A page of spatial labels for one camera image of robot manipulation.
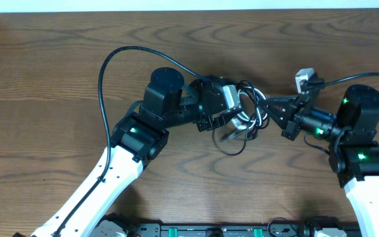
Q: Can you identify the black left camera cable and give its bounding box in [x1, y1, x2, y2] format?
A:
[51, 45, 210, 237]

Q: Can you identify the black USB cable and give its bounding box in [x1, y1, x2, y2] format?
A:
[211, 79, 271, 156]

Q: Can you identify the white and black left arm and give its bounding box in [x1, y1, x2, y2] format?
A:
[32, 67, 241, 237]

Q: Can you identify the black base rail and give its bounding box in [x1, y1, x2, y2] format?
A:
[128, 223, 314, 237]

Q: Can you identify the white USB cable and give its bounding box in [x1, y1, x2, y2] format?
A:
[230, 87, 268, 130]

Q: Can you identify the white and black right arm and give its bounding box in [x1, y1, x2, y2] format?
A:
[257, 78, 379, 236]

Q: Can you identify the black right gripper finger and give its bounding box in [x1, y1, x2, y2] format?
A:
[258, 95, 305, 107]
[266, 101, 297, 130]

